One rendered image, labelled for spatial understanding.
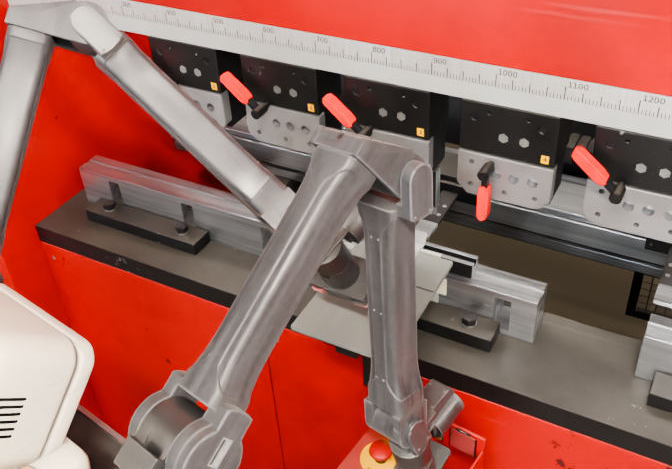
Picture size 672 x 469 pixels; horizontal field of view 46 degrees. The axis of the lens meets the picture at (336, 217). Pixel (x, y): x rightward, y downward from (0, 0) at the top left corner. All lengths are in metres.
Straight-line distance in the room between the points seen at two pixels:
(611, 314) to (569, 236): 1.26
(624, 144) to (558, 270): 1.84
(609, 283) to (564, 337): 1.49
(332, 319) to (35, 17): 0.64
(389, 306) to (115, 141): 1.17
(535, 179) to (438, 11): 0.29
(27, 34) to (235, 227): 0.68
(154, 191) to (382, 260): 0.86
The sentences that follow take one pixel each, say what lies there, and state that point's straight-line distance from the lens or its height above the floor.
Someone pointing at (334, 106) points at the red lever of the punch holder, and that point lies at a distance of 1.29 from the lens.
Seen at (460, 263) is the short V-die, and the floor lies 1.00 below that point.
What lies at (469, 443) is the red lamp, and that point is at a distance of 1.40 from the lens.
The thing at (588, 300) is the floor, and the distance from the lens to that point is 2.90.
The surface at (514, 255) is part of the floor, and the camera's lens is 3.04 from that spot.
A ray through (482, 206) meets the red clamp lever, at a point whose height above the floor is 1.18.
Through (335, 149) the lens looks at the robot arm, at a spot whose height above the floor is 1.46.
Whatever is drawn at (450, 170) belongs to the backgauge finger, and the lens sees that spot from 1.61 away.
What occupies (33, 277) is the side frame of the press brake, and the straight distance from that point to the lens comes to 1.96.
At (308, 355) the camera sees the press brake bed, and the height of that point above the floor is 0.78.
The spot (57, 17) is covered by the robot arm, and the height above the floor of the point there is 1.52.
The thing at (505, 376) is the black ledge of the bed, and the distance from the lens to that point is 1.42.
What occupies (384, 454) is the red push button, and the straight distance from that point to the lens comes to 1.39.
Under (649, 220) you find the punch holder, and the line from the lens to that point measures 1.24.
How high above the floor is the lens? 1.93
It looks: 37 degrees down
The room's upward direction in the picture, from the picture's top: 4 degrees counter-clockwise
